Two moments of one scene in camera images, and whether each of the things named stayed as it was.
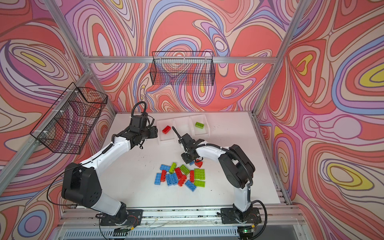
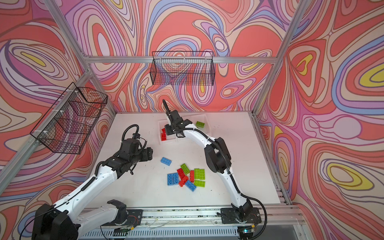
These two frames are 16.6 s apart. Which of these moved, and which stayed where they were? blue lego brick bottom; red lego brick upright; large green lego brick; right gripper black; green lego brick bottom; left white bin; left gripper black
Moved: left gripper black; right gripper black
Stayed: large green lego brick; red lego brick upright; blue lego brick bottom; left white bin; green lego brick bottom
